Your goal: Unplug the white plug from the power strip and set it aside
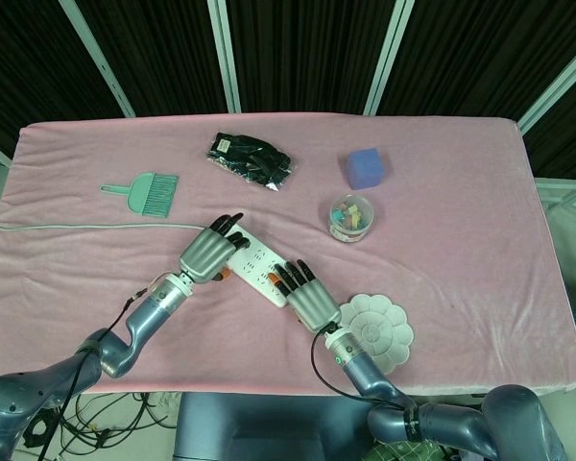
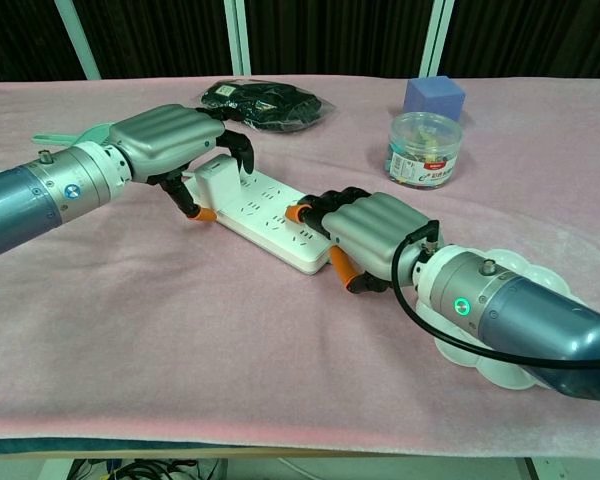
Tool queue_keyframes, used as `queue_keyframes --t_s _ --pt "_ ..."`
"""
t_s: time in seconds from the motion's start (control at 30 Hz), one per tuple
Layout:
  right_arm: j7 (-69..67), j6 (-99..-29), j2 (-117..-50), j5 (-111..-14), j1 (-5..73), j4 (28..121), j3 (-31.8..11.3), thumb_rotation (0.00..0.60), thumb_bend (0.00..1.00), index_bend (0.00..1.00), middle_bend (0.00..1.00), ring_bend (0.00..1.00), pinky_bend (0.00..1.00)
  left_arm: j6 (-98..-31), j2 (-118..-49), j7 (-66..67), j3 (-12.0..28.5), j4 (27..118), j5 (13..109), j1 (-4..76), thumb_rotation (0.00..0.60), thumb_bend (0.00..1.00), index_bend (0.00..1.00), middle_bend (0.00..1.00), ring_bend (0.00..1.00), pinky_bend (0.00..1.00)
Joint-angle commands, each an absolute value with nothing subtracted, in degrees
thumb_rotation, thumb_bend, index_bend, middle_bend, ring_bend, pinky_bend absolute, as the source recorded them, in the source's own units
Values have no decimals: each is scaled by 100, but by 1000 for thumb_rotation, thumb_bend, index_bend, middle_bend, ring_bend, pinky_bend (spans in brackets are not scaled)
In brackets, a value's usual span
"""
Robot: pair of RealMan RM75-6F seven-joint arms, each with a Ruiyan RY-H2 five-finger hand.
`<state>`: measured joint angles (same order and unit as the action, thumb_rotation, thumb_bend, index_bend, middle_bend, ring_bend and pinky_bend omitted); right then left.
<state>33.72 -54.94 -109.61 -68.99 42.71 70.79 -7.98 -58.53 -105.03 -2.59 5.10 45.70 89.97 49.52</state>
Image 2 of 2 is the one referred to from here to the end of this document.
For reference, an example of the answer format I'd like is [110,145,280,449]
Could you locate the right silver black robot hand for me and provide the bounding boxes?
[284,187,441,294]

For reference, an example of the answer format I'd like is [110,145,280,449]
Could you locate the white partition post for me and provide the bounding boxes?
[223,0,251,77]
[54,0,103,81]
[419,0,456,79]

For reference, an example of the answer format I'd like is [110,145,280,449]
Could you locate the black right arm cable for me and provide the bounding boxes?
[392,219,600,371]

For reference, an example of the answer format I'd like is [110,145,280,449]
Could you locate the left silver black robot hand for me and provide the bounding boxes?
[107,103,255,223]

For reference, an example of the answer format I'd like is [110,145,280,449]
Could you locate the white plug adapter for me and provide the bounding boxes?
[194,153,241,214]

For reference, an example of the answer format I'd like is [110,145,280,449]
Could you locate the clear jar of coloured clips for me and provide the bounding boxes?
[383,111,464,190]

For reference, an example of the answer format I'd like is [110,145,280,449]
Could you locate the white power strip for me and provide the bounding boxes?
[182,167,339,275]

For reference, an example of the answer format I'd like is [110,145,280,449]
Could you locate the black gloves in plastic bag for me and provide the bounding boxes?
[199,79,337,135]

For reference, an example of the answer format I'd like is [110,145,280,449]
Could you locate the tangle of black floor cables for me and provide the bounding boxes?
[72,457,226,480]

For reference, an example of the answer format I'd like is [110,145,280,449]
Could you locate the white flower-shaped palette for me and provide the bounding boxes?
[414,247,586,391]

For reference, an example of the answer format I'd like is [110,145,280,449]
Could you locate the blue foam cube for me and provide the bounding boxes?
[403,75,467,121]

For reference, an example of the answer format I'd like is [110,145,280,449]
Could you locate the teal mini brush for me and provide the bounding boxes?
[31,123,114,149]

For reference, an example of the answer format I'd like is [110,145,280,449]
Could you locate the pink table cloth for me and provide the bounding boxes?
[0,74,600,459]

